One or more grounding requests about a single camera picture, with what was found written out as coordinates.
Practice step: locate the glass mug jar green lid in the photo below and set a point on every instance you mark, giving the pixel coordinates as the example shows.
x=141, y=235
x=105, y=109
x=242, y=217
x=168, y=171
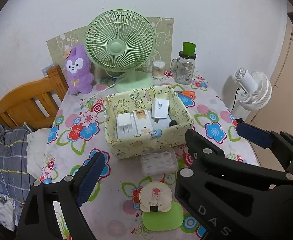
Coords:
x=185, y=70

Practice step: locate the white cube plug charger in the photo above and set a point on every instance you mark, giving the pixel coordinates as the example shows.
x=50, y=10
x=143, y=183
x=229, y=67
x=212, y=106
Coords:
x=124, y=125

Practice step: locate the white power strip cartoon stickers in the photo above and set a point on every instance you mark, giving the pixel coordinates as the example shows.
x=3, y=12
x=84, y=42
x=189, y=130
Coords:
x=142, y=125

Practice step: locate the purple plush toy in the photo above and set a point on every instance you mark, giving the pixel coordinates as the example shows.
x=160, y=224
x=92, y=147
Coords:
x=79, y=80

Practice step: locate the white wall charger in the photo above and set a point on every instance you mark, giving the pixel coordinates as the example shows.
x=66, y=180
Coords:
x=160, y=110

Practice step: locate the white pillow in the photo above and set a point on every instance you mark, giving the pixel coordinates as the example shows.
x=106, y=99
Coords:
x=36, y=150

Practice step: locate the printed yellow storage box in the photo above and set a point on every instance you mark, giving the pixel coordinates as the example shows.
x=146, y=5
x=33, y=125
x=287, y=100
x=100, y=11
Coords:
x=141, y=147

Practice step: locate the green desk fan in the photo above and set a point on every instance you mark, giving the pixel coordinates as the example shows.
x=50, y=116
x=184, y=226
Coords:
x=116, y=47

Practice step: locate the light blue printed sheet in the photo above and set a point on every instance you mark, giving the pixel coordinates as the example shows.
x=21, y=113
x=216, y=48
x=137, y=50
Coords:
x=47, y=70

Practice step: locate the orange scissors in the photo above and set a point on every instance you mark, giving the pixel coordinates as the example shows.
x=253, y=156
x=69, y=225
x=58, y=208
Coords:
x=189, y=94

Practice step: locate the round cartoon pocket mirror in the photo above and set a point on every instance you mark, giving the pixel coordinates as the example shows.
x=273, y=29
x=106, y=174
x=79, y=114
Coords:
x=155, y=196

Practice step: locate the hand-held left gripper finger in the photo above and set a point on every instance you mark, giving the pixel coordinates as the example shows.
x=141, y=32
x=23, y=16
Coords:
x=91, y=180

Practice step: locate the cotton swab container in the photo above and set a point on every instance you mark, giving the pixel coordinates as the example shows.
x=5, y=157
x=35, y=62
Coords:
x=158, y=71

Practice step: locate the clear plastic pack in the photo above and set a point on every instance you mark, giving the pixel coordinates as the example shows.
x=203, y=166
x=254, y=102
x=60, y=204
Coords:
x=159, y=163

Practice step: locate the white standing fan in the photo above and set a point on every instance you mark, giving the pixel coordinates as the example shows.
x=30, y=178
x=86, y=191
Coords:
x=251, y=87

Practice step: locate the printed cardboard board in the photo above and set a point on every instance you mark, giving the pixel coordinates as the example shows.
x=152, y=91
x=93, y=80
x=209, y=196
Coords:
x=161, y=37

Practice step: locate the beige wooden door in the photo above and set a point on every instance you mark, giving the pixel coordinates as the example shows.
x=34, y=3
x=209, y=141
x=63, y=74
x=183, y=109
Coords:
x=286, y=80

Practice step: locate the wooden bed headboard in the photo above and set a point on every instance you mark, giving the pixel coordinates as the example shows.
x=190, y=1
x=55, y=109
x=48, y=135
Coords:
x=19, y=100

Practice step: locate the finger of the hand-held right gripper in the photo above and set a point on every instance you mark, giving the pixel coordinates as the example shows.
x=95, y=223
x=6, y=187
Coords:
x=254, y=135
x=211, y=170

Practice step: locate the grey plaid blanket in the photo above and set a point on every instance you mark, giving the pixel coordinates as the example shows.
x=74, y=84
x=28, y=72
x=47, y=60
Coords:
x=9, y=155

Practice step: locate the white grey printed cloth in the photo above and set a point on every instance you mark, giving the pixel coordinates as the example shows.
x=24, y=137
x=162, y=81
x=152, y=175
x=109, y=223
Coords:
x=5, y=207

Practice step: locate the green rounded case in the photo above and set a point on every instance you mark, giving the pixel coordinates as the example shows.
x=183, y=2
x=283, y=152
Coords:
x=161, y=221

